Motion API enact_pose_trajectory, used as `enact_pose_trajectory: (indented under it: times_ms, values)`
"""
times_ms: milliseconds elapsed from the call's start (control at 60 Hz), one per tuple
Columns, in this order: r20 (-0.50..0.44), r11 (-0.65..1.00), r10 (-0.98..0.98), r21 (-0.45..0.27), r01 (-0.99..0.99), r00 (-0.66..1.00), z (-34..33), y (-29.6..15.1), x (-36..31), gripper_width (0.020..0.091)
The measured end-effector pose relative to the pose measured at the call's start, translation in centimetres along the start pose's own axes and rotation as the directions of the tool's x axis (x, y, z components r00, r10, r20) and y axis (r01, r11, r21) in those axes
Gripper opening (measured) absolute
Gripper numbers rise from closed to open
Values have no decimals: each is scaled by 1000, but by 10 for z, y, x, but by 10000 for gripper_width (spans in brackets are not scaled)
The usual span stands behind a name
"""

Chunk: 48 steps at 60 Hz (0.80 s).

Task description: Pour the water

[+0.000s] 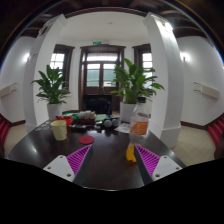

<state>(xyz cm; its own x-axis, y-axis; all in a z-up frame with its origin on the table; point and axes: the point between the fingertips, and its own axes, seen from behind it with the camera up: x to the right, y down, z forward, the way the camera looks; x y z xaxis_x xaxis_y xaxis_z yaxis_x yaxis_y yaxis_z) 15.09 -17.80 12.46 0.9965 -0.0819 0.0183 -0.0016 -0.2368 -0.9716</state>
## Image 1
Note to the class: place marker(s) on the glowing wall lamp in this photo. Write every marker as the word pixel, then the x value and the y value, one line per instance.
pixel 185 56
pixel 25 58

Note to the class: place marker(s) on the green exit sign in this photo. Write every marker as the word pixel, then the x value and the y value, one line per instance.
pixel 97 43

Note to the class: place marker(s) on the large-leaved plant in white pot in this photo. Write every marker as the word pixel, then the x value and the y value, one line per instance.
pixel 133 80

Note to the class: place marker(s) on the black chair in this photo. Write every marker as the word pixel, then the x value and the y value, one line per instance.
pixel 96 105

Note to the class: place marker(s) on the flat black device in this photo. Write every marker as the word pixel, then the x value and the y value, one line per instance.
pixel 79 127

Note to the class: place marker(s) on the green folded cloth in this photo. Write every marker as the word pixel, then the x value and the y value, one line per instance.
pixel 101 117

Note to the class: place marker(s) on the green and white box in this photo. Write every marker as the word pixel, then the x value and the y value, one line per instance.
pixel 70 115

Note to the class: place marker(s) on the grey ball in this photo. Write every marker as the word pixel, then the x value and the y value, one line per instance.
pixel 108 123
pixel 115 122

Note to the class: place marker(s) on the red carpeted staircase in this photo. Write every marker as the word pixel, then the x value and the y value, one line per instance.
pixel 4 130
pixel 217 131

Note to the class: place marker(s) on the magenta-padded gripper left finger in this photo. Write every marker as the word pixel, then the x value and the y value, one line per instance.
pixel 78 160

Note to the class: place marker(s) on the clear orange-label drink bottle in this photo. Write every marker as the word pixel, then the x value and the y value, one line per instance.
pixel 139 126

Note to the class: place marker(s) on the printed white leaflet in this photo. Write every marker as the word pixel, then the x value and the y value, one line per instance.
pixel 123 128

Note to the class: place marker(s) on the red plastic box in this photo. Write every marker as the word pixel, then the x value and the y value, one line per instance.
pixel 66 120

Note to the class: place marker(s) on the small-leaved plant in white pot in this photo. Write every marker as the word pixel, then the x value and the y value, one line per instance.
pixel 51 90

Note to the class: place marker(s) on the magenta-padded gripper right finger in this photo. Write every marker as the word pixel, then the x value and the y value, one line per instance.
pixel 150 160

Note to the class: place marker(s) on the dark-framed window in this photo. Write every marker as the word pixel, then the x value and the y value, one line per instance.
pixel 56 61
pixel 146 60

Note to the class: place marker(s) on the dark wooden double door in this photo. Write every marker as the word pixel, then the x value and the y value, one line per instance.
pixel 92 75

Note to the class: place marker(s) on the pale yellow cup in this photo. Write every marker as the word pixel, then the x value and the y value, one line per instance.
pixel 59 130

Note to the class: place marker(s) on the flat round red coaster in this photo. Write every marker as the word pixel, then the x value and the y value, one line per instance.
pixel 86 139

